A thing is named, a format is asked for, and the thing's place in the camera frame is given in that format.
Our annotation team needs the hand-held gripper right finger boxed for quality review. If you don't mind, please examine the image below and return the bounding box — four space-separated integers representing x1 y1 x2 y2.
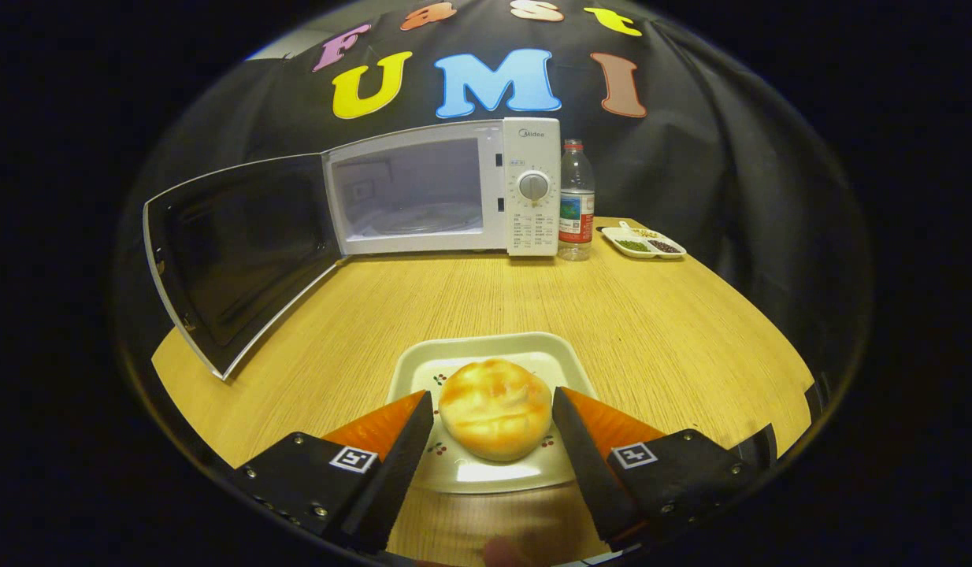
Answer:
551 386 774 552

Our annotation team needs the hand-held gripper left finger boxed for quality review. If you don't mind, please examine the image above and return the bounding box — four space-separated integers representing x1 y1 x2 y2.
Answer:
226 390 436 554

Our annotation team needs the golden bread bun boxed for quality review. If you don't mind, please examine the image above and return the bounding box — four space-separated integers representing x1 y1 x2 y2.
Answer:
438 358 553 462

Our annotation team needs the white microwave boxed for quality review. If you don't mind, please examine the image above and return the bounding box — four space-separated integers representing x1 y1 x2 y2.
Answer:
143 117 562 381

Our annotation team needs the white floral plate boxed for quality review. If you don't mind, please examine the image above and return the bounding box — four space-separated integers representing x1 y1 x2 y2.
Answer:
386 332 599 495

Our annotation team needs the white divided dish of beans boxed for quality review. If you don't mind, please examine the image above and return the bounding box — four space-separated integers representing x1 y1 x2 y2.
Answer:
601 221 687 260

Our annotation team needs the clear water bottle red label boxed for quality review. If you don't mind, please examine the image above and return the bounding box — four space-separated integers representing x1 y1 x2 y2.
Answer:
558 139 595 261

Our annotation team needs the glass turntable plate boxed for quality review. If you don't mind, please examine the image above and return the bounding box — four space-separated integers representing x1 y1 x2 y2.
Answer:
358 202 484 237

